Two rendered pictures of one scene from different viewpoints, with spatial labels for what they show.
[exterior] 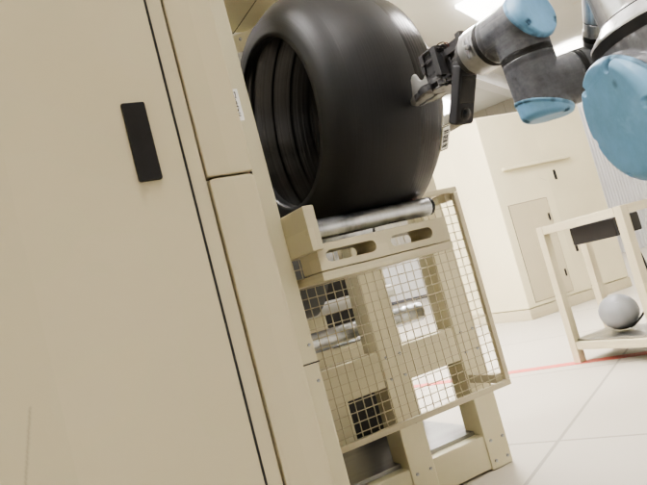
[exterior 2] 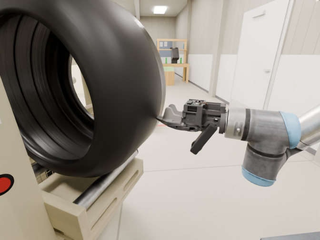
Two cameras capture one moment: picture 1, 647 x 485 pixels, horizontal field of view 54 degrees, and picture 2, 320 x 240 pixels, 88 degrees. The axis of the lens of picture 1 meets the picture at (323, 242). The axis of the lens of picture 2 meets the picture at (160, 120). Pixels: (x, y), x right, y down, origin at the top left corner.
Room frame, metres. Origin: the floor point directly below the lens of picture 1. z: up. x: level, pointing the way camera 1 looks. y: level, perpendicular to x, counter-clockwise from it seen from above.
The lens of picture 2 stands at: (0.98, 0.05, 1.31)
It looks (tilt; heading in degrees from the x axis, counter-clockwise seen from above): 22 degrees down; 320
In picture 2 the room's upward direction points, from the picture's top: straight up
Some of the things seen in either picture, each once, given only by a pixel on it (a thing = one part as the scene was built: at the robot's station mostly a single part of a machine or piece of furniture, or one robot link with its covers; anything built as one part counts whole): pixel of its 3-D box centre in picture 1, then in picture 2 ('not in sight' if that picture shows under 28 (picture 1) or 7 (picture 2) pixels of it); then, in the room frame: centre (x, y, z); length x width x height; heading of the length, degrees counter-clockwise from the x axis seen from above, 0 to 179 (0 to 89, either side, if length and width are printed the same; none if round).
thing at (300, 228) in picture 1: (277, 244); (34, 201); (1.51, 0.11, 0.90); 0.40 x 0.03 x 0.10; 29
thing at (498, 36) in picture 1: (514, 28); (267, 128); (1.10, -0.42, 1.13); 0.12 x 0.09 x 0.10; 29
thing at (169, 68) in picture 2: not in sight; (173, 61); (6.75, -5.63, 0.99); 1.46 x 1.31 x 1.97; 56
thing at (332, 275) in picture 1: (351, 270); (84, 186); (1.59, -0.05, 0.80); 0.37 x 0.36 x 0.02; 29
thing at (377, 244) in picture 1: (376, 245); (111, 189); (1.47, -0.12, 0.84); 0.36 x 0.09 x 0.06; 119
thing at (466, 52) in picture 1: (479, 49); (233, 123); (1.18, -0.38, 1.13); 0.10 x 0.05 x 0.09; 119
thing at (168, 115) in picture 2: (417, 88); (168, 115); (1.34, -0.28, 1.13); 0.09 x 0.03 x 0.06; 28
